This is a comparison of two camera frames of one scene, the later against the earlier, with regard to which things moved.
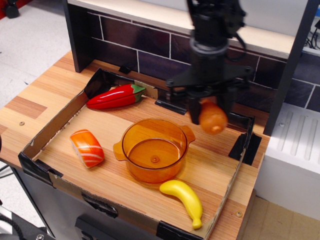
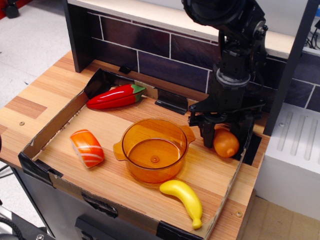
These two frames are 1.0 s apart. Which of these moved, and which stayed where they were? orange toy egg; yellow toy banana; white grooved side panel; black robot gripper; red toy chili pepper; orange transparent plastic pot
Moved: black robot gripper; orange toy egg
Stayed: yellow toy banana; red toy chili pepper; white grooved side panel; orange transparent plastic pot
